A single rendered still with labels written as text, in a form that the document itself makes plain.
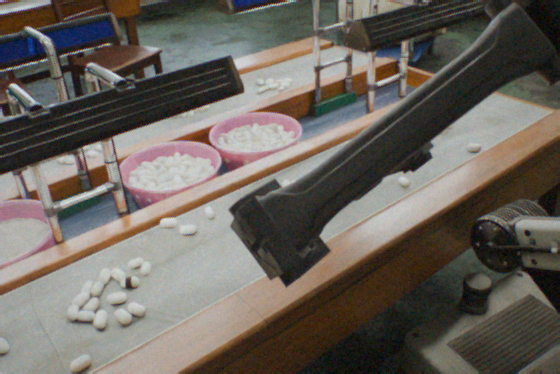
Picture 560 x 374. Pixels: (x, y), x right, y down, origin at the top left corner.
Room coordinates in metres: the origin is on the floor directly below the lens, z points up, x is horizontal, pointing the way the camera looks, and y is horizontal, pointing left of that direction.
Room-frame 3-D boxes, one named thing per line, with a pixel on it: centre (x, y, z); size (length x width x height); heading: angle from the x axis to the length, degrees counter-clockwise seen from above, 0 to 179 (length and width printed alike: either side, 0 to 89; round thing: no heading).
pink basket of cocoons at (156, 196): (1.24, 0.30, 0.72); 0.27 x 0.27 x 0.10
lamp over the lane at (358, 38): (1.45, -0.42, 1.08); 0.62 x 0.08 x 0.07; 128
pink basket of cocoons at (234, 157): (1.41, 0.08, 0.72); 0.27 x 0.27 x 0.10
